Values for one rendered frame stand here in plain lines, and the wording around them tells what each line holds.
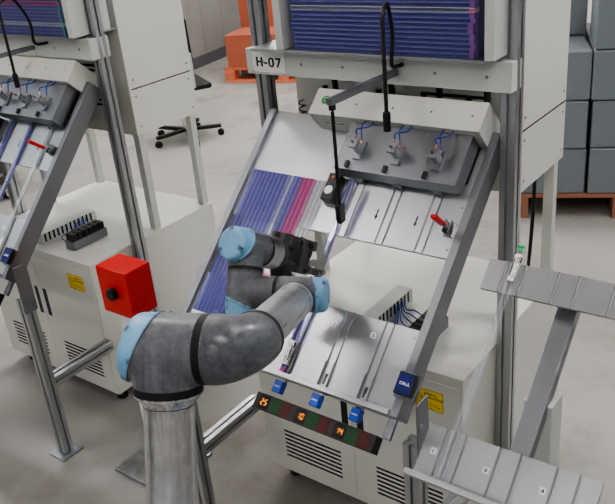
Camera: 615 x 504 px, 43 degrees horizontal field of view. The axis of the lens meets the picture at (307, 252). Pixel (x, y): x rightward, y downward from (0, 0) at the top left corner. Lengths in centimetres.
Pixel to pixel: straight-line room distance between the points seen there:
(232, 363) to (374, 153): 89
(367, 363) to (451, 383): 31
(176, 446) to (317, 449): 121
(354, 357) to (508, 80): 72
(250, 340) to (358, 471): 124
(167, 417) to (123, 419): 182
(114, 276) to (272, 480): 86
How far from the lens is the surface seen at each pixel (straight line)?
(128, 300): 243
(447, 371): 206
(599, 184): 444
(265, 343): 126
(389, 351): 180
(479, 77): 187
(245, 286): 163
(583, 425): 293
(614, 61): 425
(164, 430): 131
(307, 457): 254
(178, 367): 125
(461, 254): 184
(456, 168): 186
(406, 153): 193
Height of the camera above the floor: 179
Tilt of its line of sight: 25 degrees down
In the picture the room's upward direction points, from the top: 6 degrees counter-clockwise
